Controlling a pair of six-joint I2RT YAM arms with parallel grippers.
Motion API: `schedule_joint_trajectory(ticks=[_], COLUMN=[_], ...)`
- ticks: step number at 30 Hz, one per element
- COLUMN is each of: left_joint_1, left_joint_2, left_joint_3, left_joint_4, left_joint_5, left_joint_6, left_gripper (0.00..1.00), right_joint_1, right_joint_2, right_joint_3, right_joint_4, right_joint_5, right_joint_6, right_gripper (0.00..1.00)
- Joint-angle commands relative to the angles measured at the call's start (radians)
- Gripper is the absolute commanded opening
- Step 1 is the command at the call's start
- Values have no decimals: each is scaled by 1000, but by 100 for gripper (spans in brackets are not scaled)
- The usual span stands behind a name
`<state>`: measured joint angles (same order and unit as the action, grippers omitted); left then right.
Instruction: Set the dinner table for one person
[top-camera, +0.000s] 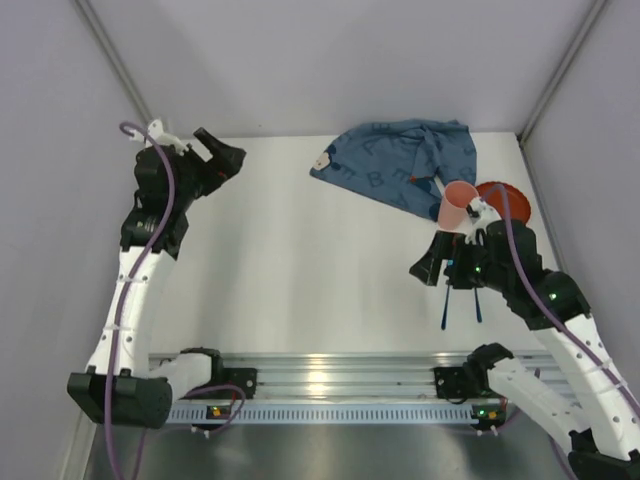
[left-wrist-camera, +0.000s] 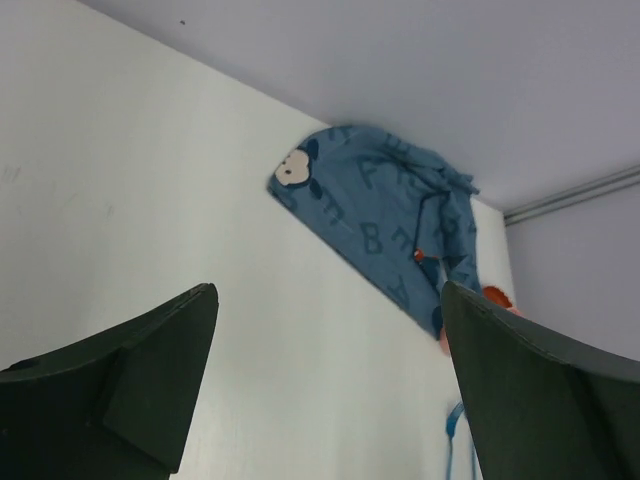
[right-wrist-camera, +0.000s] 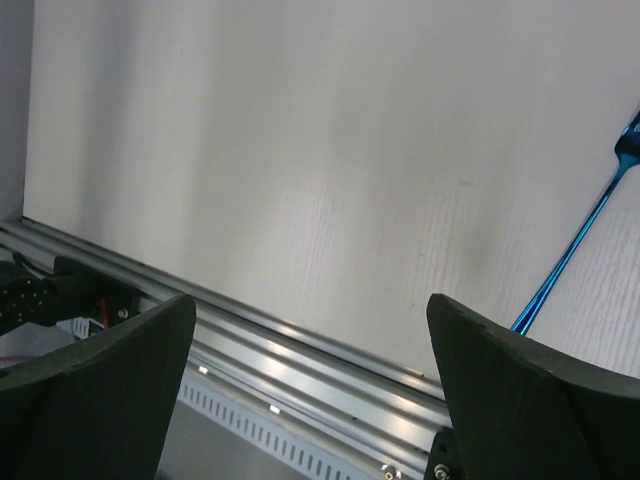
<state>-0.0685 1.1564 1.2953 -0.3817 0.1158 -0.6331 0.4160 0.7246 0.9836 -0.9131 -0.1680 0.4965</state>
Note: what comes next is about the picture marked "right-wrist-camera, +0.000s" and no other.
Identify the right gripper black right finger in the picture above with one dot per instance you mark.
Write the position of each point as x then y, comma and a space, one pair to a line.
522, 410

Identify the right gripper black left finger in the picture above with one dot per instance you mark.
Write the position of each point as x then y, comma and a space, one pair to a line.
99, 408

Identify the blue metal fork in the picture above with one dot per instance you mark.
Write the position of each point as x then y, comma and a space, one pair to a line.
626, 150

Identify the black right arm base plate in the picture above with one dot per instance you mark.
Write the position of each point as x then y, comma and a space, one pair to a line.
444, 462

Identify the perforated grey cable duct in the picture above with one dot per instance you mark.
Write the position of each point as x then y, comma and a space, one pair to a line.
258, 424

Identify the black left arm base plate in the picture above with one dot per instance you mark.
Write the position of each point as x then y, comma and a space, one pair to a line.
71, 290

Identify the aluminium rail frame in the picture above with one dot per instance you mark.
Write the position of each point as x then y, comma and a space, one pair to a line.
363, 403

